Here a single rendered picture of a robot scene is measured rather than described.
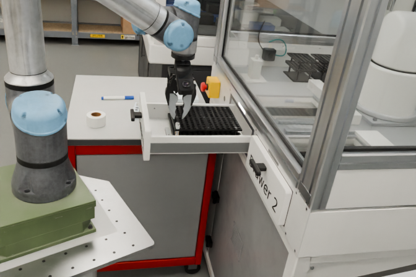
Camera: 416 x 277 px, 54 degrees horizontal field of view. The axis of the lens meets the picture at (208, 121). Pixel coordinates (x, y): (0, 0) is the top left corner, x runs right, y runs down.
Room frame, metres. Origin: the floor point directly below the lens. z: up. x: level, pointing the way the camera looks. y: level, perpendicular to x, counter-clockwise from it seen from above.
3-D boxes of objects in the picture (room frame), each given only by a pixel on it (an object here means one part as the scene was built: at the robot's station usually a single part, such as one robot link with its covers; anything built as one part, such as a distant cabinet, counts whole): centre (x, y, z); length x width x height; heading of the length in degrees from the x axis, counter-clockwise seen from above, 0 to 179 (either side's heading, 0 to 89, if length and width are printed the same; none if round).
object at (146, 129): (1.19, 0.21, 0.87); 0.29 x 0.02 x 0.11; 15
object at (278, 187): (0.97, -0.18, 0.87); 0.29 x 0.02 x 0.11; 15
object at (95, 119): (1.35, 0.42, 0.78); 0.07 x 0.07 x 0.04
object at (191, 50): (1.16, 0.10, 1.16); 0.08 x 0.08 x 0.05
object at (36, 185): (0.82, 0.39, 0.91); 0.15 x 0.15 x 0.10
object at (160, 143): (1.24, 0.01, 0.86); 0.40 x 0.26 x 0.06; 105
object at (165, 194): (1.59, 0.30, 0.38); 0.62 x 0.58 x 0.76; 15
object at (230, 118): (1.24, 0.02, 0.87); 0.22 x 0.18 x 0.06; 105
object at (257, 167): (0.96, -0.16, 0.91); 0.07 x 0.04 x 0.01; 15
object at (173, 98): (1.16, 0.12, 0.97); 0.06 x 0.03 x 0.09; 15
